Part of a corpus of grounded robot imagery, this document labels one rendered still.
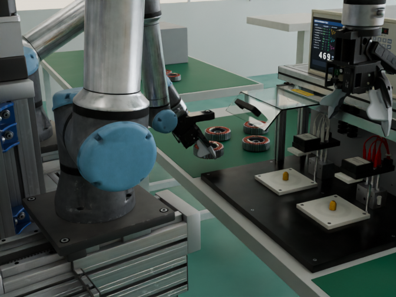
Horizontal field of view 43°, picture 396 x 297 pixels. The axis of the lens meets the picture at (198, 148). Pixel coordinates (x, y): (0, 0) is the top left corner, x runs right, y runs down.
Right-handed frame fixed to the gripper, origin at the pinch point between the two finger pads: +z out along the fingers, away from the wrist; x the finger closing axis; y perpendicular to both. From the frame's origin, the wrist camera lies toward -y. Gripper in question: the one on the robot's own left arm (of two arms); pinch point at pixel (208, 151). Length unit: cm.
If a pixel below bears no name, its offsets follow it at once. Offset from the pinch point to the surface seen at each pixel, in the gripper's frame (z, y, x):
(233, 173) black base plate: 5.3, -0.6, 13.3
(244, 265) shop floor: 89, 8, -36
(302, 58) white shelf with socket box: 26, -80, -58
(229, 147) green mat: 13.8, -11.3, -15.1
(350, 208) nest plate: 13, -16, 54
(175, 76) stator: 24, -35, -136
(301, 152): 3.5, -19.8, 30.3
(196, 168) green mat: 3.1, 7.2, -0.8
